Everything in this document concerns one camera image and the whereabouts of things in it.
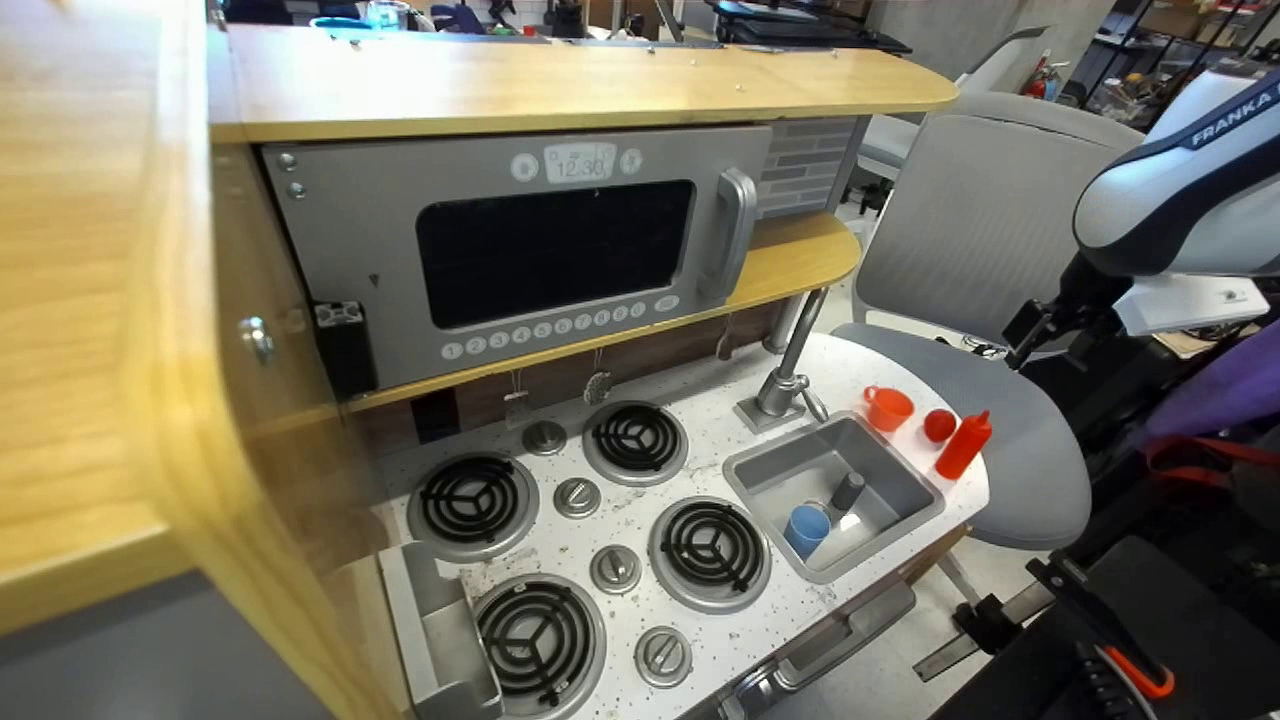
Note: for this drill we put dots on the grey toy microwave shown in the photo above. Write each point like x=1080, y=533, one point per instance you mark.
x=374, y=200

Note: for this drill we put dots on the blue plastic cup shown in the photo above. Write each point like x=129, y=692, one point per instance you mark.
x=806, y=531

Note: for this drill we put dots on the black metal shelving rack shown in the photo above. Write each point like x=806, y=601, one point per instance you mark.
x=1135, y=40

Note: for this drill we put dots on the red toy ketchup bottle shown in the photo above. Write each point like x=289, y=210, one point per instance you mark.
x=961, y=444

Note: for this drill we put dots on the grey office chair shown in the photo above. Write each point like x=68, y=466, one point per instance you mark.
x=973, y=225

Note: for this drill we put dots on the grey toy can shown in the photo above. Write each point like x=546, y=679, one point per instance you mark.
x=847, y=495

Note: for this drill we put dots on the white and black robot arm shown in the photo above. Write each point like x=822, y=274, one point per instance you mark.
x=1175, y=200

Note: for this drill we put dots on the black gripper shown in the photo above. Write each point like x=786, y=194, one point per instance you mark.
x=1090, y=306

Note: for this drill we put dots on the metal bolt on wooden frame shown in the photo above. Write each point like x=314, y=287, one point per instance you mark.
x=256, y=333

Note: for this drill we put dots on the red toy tomato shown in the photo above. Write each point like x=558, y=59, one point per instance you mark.
x=936, y=425

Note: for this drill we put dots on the purple cloth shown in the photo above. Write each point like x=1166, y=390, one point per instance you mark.
x=1226, y=393

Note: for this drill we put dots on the red plastic cup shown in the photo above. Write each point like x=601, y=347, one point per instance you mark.
x=884, y=405

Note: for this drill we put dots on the white speckled toy countertop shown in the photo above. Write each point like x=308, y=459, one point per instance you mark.
x=695, y=412

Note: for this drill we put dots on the grey toy sink basin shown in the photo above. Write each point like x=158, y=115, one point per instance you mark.
x=893, y=500

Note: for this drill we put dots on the black block on wooden frame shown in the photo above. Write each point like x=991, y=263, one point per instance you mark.
x=347, y=348

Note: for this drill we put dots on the wooden toy kitchen frame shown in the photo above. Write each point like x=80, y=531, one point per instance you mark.
x=104, y=333

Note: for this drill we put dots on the grey toy faucet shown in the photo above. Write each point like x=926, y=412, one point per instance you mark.
x=786, y=381

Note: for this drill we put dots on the grey round stove knob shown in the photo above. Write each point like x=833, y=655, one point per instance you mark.
x=577, y=497
x=540, y=433
x=612, y=569
x=663, y=655

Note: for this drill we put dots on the red fire extinguisher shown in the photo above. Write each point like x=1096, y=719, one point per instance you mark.
x=1039, y=76

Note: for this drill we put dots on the black coil stove burner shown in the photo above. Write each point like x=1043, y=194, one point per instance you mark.
x=469, y=500
x=708, y=550
x=538, y=640
x=635, y=443

